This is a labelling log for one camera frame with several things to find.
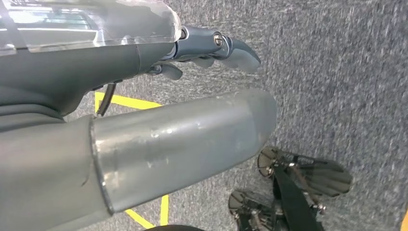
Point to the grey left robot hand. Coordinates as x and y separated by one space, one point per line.
159 143

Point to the yellow floor tape square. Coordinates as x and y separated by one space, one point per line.
134 102

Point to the black robot left foot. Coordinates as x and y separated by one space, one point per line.
325 178

